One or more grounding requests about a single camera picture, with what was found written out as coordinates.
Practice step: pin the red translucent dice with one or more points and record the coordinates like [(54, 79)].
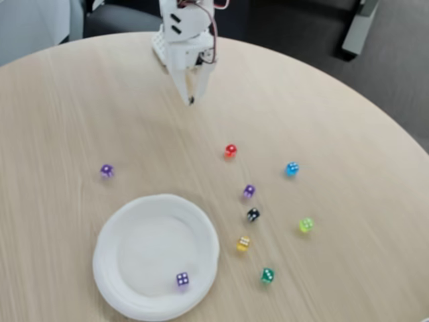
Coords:
[(230, 151)]

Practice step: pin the purple translucent dice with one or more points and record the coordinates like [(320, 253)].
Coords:
[(249, 191), (107, 171), (182, 279)]

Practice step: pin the blue translucent dice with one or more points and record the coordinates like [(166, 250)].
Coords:
[(292, 168)]

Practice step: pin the black dice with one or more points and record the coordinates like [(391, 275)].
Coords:
[(253, 214)]

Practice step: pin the yellow translucent dice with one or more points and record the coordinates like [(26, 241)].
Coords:
[(243, 243)]

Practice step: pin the white paper plate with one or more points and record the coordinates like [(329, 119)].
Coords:
[(157, 258)]

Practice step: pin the light green translucent dice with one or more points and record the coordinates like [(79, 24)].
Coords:
[(306, 224)]

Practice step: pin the dark green translucent dice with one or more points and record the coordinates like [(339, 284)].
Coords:
[(267, 275)]

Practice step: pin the dark grey chair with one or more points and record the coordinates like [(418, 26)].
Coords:
[(117, 20)]

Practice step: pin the white cabinet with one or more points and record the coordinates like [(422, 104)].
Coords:
[(27, 27)]

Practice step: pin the grey desk leg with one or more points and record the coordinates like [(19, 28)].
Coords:
[(357, 33)]

